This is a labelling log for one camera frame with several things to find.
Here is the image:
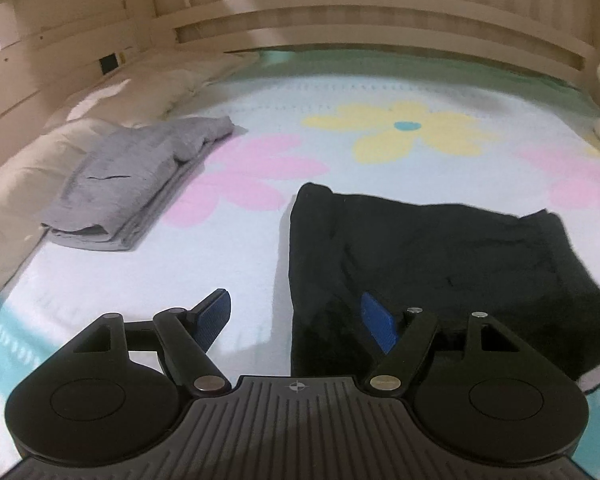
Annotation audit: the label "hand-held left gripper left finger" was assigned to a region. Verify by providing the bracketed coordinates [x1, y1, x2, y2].
[72, 288, 232, 395]

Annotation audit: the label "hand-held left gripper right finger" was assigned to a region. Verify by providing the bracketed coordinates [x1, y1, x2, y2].
[360, 290, 520, 394]

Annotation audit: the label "black pants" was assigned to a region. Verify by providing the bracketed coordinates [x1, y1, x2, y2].
[286, 182, 600, 394]

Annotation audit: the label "folded grey pants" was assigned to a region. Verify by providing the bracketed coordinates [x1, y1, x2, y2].
[40, 115, 236, 252]

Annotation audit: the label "floral printed blanket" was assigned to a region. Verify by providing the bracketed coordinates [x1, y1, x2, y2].
[0, 72, 600, 467]

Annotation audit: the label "large beige pillow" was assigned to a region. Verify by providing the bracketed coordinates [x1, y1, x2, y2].
[0, 117, 131, 306]

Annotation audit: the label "flat beige pillow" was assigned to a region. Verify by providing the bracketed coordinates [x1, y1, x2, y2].
[45, 50, 260, 130]

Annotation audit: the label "green bed sheet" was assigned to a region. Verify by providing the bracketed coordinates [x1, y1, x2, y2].
[227, 44, 600, 113]

